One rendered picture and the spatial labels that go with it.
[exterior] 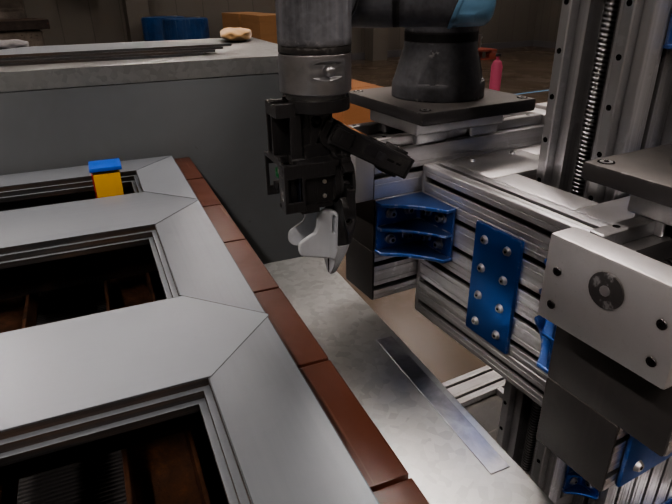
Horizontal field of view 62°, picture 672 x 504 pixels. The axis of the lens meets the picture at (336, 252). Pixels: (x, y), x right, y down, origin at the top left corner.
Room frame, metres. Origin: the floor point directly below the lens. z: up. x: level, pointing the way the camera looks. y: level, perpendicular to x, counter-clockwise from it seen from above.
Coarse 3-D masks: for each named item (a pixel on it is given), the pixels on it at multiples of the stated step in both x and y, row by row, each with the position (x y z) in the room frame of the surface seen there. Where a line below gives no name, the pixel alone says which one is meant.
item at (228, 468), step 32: (0, 192) 1.07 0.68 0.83; (32, 192) 1.09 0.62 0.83; (64, 192) 1.10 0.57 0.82; (0, 256) 0.77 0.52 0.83; (32, 256) 0.79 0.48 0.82; (64, 256) 0.80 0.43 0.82; (160, 256) 0.76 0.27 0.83; (192, 384) 0.45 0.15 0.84; (64, 416) 0.40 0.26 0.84; (96, 416) 0.41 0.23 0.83; (128, 416) 0.42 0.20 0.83; (160, 416) 0.42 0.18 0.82; (0, 448) 0.38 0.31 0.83; (32, 448) 0.38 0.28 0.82; (64, 448) 0.39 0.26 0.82; (224, 448) 0.37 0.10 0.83; (224, 480) 0.34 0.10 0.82
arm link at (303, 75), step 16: (288, 64) 0.57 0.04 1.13; (304, 64) 0.56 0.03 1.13; (320, 64) 0.56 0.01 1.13; (336, 64) 0.57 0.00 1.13; (288, 80) 0.57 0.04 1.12; (304, 80) 0.56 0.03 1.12; (320, 80) 0.56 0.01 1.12; (336, 80) 0.57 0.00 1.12; (288, 96) 0.58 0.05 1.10; (304, 96) 0.56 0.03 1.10; (320, 96) 0.56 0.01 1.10; (336, 96) 0.58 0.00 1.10
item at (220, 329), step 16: (192, 304) 0.60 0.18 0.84; (208, 304) 0.60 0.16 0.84; (224, 304) 0.60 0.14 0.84; (192, 320) 0.56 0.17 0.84; (208, 320) 0.56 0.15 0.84; (224, 320) 0.56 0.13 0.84; (240, 320) 0.56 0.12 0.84; (208, 336) 0.53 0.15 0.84; (224, 336) 0.53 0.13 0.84; (240, 336) 0.53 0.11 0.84; (208, 352) 0.50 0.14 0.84; (224, 352) 0.50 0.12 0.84; (208, 368) 0.47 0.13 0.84
